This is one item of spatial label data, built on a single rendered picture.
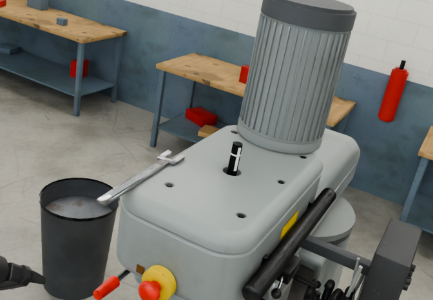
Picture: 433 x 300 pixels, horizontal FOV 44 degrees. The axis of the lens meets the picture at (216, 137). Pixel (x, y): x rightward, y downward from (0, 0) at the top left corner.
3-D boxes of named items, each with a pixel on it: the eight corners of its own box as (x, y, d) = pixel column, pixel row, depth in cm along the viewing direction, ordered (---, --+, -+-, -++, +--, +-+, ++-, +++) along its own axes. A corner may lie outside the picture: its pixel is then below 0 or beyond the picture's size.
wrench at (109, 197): (110, 209, 85) (110, 205, 85) (90, 200, 87) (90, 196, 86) (184, 159, 106) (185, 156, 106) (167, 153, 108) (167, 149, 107)
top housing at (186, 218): (225, 328, 88) (244, 248, 82) (100, 262, 98) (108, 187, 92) (314, 214, 128) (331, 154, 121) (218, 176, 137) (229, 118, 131)
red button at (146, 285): (153, 310, 88) (156, 291, 86) (134, 299, 89) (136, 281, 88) (164, 299, 90) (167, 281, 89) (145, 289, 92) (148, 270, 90)
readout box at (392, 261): (386, 343, 123) (415, 270, 114) (348, 325, 126) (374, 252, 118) (402, 297, 139) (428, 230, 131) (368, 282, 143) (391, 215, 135)
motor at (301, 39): (304, 163, 114) (343, 15, 102) (221, 133, 122) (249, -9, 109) (330, 138, 131) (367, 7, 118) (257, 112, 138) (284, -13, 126)
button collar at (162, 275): (167, 308, 90) (173, 279, 88) (138, 292, 92) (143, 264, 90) (174, 301, 92) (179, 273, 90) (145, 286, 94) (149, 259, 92)
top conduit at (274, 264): (258, 308, 88) (262, 291, 86) (235, 297, 89) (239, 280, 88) (334, 203, 125) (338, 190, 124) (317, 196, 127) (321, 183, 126)
